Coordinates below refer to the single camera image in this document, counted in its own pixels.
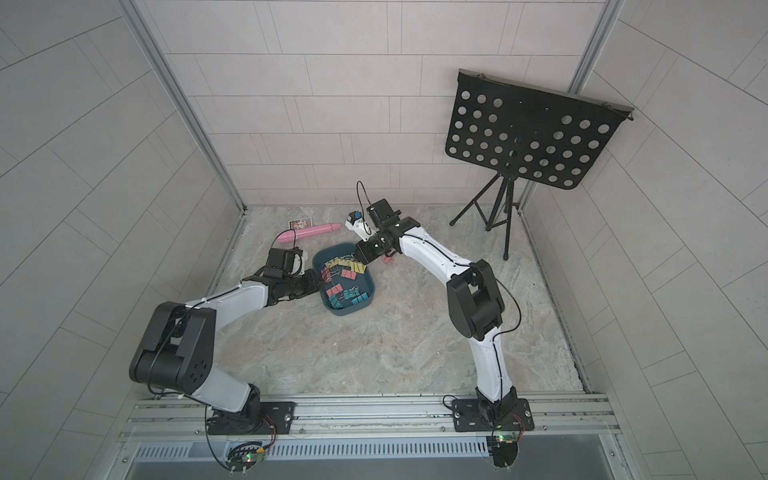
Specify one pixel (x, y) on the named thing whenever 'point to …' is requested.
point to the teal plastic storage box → (345, 282)
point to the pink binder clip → (387, 260)
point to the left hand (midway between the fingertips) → (329, 279)
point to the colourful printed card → (300, 223)
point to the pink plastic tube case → (289, 237)
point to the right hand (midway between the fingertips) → (358, 252)
